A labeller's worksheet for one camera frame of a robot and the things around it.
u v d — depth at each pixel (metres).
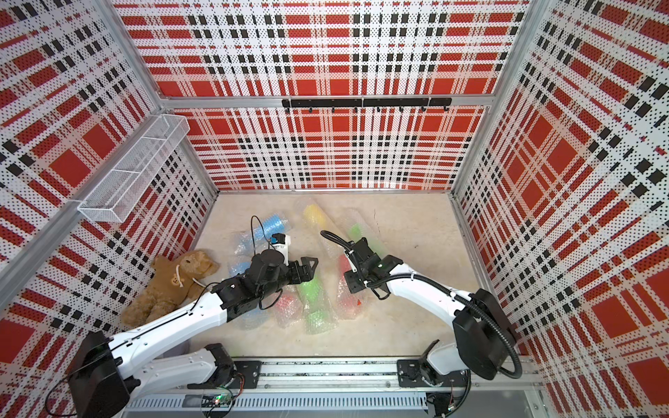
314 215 1.02
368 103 0.89
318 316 0.78
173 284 0.84
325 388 0.73
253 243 0.58
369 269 0.62
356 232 0.99
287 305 0.80
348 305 0.78
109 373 0.39
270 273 0.59
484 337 0.42
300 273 0.69
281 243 0.69
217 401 0.70
